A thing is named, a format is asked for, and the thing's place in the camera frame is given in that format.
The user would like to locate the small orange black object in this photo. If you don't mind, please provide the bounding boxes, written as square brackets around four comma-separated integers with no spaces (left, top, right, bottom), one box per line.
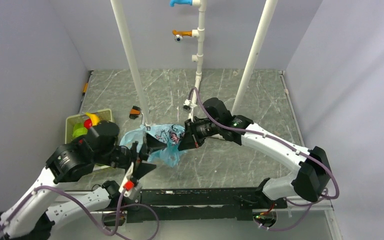
[129,105,142,120]

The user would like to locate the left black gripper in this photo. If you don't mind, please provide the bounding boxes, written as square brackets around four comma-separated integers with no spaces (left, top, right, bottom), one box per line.
[95,132,168,179]

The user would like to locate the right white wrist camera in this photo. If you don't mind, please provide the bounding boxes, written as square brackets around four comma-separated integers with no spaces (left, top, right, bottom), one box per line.
[182,99,197,112]

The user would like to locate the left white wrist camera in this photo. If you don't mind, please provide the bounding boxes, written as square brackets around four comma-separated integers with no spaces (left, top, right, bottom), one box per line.
[119,162,142,201]

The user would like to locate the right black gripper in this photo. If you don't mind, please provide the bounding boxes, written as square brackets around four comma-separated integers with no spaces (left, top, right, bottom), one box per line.
[178,117,221,151]

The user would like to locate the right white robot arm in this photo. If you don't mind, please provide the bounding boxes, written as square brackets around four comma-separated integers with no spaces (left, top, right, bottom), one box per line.
[178,97,331,208]

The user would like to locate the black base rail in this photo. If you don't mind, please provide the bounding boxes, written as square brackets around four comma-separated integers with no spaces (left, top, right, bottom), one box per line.
[121,187,287,223]

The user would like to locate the light blue plastic bag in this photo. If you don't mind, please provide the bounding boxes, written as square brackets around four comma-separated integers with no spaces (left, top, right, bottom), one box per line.
[119,123,188,168]

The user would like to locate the white PVC pipe frame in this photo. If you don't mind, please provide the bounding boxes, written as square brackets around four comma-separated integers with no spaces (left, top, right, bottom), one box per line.
[110,0,278,126]

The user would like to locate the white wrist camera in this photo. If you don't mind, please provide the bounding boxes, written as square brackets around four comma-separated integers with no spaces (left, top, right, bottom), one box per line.
[119,162,142,201]
[182,99,197,112]

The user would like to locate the orange handled tool at wall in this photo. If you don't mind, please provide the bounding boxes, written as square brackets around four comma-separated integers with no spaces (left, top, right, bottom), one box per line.
[80,70,93,103]

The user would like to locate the green fake fruit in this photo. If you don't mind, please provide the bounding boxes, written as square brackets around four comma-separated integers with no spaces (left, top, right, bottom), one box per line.
[71,122,88,139]

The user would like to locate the small red fake fruit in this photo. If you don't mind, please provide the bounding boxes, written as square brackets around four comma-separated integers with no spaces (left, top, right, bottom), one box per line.
[83,118,93,129]

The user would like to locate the yellow fake banana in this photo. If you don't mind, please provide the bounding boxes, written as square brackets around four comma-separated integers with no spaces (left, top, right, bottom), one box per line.
[85,112,101,126]

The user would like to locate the pale green fruit basket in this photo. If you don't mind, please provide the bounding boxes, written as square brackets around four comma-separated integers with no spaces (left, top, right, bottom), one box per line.
[65,108,114,171]

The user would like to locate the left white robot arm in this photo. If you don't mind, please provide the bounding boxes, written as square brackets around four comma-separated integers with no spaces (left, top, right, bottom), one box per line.
[0,120,166,240]

